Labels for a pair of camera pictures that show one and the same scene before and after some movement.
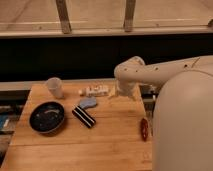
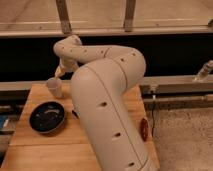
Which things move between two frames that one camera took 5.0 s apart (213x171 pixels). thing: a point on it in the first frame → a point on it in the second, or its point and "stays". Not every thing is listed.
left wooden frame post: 64,16 stays
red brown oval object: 144,129 stays
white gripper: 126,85 → 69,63
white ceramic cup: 55,87 stays
